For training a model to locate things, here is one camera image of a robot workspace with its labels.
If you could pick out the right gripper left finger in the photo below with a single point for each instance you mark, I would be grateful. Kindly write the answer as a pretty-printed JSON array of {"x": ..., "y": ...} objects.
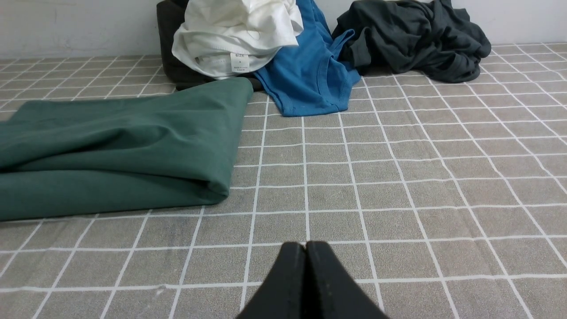
[{"x": 280, "y": 295}]

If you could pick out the white crumpled shirt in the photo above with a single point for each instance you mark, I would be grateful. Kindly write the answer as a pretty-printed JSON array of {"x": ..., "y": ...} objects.
[{"x": 271, "y": 26}]

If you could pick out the dark grey crumpled garment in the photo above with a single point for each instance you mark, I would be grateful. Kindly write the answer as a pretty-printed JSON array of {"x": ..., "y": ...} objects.
[{"x": 434, "y": 38}]

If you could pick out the grey checked tablecloth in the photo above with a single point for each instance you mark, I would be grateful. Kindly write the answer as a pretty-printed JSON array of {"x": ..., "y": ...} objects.
[{"x": 442, "y": 201}]

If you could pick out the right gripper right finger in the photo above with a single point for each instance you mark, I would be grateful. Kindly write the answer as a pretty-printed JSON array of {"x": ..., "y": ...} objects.
[{"x": 330, "y": 292}]

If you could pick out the blue t-shirt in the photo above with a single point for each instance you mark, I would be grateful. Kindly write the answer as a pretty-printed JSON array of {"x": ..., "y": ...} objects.
[{"x": 310, "y": 79}]

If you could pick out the green long-sleeve top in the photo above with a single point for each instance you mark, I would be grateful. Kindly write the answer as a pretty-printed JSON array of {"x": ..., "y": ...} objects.
[{"x": 63, "y": 158}]

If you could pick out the black garment by wall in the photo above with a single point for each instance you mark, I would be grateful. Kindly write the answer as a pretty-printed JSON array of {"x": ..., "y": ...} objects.
[{"x": 197, "y": 39}]

